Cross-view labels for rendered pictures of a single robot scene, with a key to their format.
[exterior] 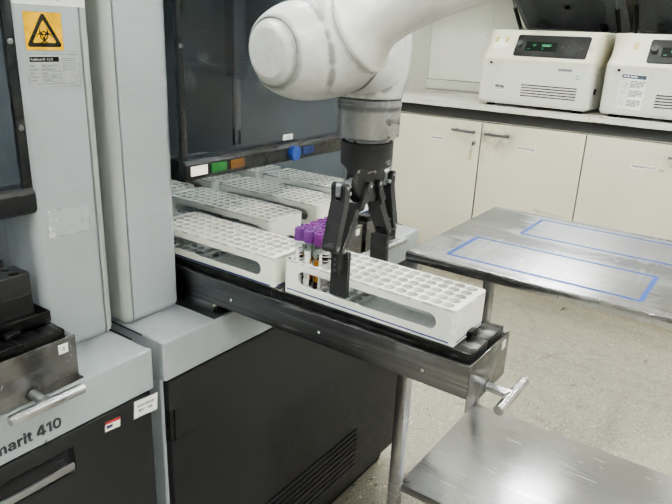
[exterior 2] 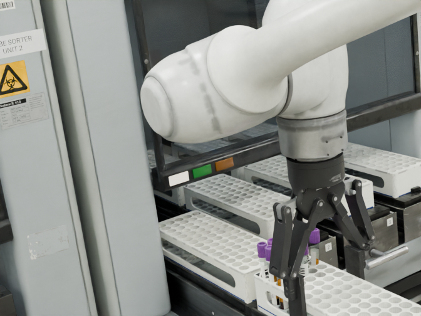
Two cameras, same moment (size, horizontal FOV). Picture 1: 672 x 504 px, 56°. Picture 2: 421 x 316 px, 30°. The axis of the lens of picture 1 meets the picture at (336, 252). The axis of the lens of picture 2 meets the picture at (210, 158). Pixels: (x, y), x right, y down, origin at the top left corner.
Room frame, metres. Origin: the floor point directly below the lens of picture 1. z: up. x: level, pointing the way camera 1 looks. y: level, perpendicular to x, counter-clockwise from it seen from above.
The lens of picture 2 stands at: (-0.06, -0.32, 1.37)
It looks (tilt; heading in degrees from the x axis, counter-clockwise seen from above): 16 degrees down; 24
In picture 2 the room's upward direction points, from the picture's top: 8 degrees counter-clockwise
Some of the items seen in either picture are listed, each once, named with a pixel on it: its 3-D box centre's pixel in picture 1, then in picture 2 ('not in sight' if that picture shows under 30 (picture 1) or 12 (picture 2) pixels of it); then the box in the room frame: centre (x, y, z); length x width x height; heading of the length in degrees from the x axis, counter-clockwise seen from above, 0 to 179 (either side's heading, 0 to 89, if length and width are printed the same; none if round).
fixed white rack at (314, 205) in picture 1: (279, 203); (305, 188); (1.39, 0.13, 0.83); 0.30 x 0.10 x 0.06; 55
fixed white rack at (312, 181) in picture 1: (320, 191); (361, 168); (1.52, 0.05, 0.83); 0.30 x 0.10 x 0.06; 55
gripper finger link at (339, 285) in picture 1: (340, 273); (296, 296); (0.86, -0.01, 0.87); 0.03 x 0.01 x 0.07; 55
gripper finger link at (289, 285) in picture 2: (333, 259); (284, 283); (0.84, 0.00, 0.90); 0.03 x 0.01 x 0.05; 145
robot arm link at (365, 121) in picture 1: (368, 119); (312, 133); (0.90, -0.04, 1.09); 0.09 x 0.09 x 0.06
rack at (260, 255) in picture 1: (229, 249); (220, 254); (1.06, 0.19, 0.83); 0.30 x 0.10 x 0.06; 55
